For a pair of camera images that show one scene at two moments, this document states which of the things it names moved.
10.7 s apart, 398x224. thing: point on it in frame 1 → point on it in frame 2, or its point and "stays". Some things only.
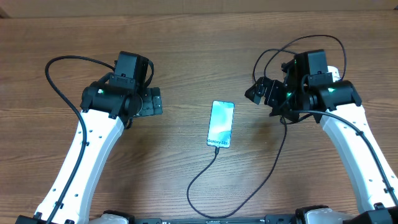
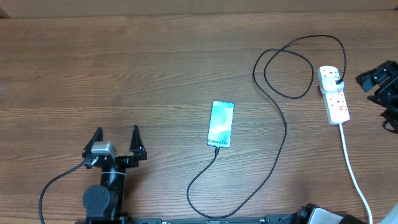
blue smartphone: [221, 124] stays
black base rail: [268, 219] stays
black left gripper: [152, 103] → [135, 147]
